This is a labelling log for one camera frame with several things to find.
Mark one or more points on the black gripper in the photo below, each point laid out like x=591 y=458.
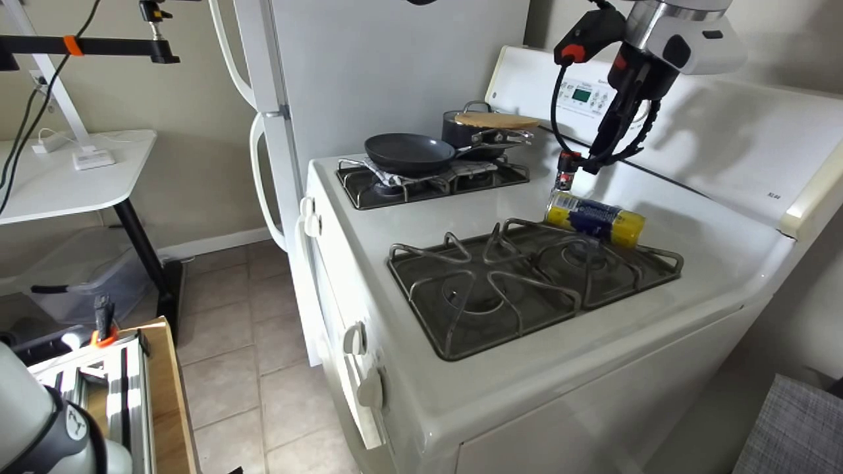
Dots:
x=636 y=96

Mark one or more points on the yellow and blue can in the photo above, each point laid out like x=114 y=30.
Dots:
x=595 y=218

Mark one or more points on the white grey robot base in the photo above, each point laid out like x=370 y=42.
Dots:
x=35 y=422

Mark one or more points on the white gas stove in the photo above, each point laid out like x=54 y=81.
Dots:
x=527 y=297

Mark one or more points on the white stove knob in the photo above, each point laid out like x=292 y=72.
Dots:
x=370 y=387
x=309 y=216
x=354 y=337

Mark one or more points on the round wooden lid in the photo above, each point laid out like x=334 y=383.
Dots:
x=495 y=121

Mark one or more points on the dark grey cooking pot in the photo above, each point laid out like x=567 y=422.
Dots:
x=457 y=126

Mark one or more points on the bare black burner grate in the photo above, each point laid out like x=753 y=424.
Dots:
x=527 y=285

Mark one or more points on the black burner grate under pan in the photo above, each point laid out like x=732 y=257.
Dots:
x=437 y=181

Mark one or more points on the dark grey frying pan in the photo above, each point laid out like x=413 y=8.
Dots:
x=409 y=151

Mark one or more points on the white refrigerator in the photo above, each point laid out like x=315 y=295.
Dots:
x=370 y=80

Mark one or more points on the grey checkered mat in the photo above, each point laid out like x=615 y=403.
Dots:
x=794 y=429

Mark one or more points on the wooden crate with metal rails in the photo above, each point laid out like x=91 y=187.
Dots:
x=166 y=395

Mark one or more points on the black bar with orange tape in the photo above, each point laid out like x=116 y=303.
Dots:
x=95 y=47

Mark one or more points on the orange black clamp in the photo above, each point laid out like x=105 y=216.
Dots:
x=105 y=330

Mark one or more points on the clear plastic storage bin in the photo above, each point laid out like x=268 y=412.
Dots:
x=87 y=272

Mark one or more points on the white table with black leg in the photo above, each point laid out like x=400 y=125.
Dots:
x=68 y=179

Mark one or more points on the black wrist camera orange accent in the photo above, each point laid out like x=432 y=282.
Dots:
x=585 y=33

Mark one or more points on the white camera stand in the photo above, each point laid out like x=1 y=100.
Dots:
x=67 y=114

